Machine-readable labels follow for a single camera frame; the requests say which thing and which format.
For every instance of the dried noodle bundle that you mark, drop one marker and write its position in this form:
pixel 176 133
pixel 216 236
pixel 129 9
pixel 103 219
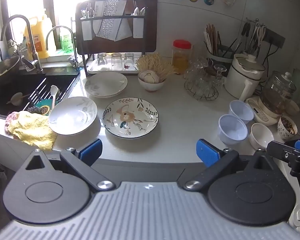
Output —
pixel 156 63

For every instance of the tall steel faucet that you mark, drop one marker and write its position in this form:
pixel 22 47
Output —
pixel 35 55

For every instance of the kitchen scissors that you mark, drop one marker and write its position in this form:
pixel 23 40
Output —
pixel 261 33

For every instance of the white drip tray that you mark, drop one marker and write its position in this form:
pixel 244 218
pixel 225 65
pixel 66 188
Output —
pixel 102 69

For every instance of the floral print plate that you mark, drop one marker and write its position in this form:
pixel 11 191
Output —
pixel 130 117

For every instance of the patterned cleaver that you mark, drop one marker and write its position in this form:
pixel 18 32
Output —
pixel 112 20

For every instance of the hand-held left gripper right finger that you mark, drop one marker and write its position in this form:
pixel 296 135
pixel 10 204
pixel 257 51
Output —
pixel 208 153

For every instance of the chopstick holder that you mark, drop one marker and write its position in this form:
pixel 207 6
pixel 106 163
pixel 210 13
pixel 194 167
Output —
pixel 222 56

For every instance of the glass health kettle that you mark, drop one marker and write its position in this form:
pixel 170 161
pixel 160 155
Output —
pixel 277 97

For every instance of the steel bowl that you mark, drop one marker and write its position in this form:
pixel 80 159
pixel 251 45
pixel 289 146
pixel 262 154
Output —
pixel 5 67

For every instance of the garlic bulb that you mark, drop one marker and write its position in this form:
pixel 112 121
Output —
pixel 148 76

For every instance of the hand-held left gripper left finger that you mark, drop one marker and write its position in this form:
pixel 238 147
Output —
pixel 91 150

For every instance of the yellow detergent bottle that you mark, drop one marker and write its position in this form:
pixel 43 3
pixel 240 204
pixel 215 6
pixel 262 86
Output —
pixel 38 37

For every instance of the roll-up sink rack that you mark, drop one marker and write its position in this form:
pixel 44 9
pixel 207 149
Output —
pixel 52 85

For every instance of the white spoon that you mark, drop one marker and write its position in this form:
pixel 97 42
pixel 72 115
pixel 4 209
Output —
pixel 54 93

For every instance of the black dish rack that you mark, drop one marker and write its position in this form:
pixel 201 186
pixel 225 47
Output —
pixel 81 55

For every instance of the black wall power strip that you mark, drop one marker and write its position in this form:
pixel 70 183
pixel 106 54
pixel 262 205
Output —
pixel 275 38

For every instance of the white electric pot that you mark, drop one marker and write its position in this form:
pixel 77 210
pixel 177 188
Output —
pixel 242 77

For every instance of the red lid jar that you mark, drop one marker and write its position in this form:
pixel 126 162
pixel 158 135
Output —
pixel 181 57

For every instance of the thin curved steel faucet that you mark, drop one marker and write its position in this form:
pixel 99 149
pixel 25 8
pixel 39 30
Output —
pixel 73 47

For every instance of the yellow dish cloth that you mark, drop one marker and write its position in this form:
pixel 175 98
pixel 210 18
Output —
pixel 32 128

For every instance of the translucent plastic bowl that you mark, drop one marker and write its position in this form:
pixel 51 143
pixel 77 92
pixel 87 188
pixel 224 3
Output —
pixel 241 110
pixel 232 130

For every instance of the black sink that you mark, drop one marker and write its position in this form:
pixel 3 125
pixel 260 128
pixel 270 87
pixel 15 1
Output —
pixel 17 87

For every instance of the plain white ceramic bowl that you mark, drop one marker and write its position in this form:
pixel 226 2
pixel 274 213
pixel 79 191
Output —
pixel 261 136

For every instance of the patterned small bowl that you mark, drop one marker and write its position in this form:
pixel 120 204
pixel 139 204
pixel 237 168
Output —
pixel 286 127

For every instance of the bundle of chopsticks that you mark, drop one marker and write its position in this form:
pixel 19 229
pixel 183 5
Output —
pixel 211 38

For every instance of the dark scrubber pad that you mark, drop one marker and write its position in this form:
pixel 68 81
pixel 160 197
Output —
pixel 38 109

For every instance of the green bottle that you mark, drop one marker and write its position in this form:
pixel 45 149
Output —
pixel 65 40

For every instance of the black tongs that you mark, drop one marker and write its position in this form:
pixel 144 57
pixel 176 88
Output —
pixel 245 33

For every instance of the cluster of cut glass cups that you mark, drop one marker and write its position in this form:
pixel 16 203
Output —
pixel 202 75

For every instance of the clear drinking glass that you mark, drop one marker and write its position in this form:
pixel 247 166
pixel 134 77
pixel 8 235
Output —
pixel 117 60
pixel 129 60
pixel 102 58

